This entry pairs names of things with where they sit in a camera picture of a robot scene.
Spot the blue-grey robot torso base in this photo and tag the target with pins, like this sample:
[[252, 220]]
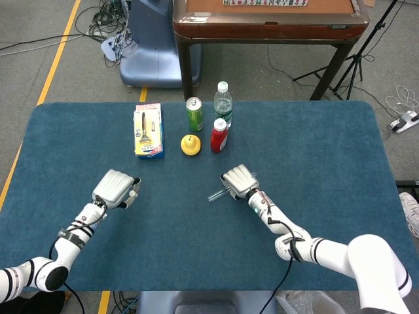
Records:
[[206, 302]]

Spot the white sneaker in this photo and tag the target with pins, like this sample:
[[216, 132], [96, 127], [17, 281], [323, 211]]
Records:
[[410, 209]]

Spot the clear water bottle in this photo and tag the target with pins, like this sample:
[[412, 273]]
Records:
[[223, 104]]

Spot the black tripod stand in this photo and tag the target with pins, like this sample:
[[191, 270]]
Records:
[[357, 59]]

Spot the brown mahjong table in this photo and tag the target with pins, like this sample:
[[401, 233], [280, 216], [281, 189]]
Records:
[[268, 26]]

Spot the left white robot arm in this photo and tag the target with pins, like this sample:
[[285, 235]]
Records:
[[62, 248]]

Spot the boxed razor package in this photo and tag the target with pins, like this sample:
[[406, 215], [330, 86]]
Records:
[[149, 131]]

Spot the black equipment case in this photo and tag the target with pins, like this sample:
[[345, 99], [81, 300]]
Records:
[[407, 188]]

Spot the clear plastic bag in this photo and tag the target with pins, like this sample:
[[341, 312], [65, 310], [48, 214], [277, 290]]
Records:
[[314, 304]]

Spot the blue felt table mat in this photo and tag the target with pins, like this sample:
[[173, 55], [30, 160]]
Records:
[[183, 235]]

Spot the red ketchup bottle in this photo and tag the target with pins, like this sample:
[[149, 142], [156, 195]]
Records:
[[219, 139]]

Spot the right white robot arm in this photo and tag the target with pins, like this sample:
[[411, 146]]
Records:
[[327, 252]]

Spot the row of mahjong tiles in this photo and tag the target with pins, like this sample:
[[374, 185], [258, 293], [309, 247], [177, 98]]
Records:
[[265, 2]]

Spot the white power strip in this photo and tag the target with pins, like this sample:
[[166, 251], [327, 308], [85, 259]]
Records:
[[404, 121]]

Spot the green drink can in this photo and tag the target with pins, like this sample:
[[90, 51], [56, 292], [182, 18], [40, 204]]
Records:
[[195, 117]]

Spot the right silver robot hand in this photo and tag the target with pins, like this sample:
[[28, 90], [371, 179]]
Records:
[[240, 180]]

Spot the yellow call bell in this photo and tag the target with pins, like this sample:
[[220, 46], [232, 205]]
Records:
[[190, 145]]

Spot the clear glass tube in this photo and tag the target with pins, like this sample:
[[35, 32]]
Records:
[[216, 195]]

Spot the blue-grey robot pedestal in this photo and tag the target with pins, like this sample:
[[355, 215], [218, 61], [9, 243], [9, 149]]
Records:
[[154, 49]]

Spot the black bag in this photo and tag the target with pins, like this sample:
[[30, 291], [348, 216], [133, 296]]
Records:
[[42, 304]]

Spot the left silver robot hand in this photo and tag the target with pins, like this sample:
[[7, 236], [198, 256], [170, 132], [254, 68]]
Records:
[[113, 188]]

